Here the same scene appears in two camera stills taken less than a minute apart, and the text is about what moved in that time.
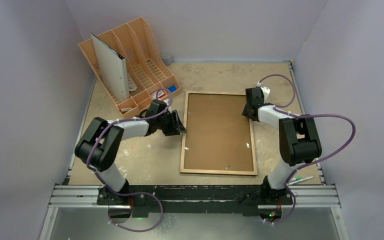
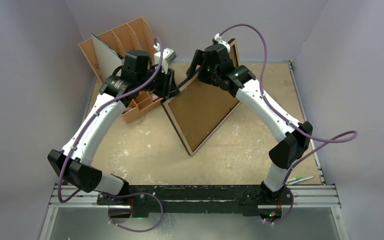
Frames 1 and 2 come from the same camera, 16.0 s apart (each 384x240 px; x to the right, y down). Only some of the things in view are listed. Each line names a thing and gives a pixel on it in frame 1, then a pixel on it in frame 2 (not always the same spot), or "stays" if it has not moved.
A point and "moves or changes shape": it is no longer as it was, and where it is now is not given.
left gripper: (172, 129) to (169, 88)
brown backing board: (217, 136) moves or changes shape
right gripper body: (249, 110) to (196, 62)
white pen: (303, 179) stays
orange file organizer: (147, 73) stays
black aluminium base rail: (252, 200) stays
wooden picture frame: (219, 139) moves or changes shape
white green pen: (296, 178) stays
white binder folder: (113, 69) stays
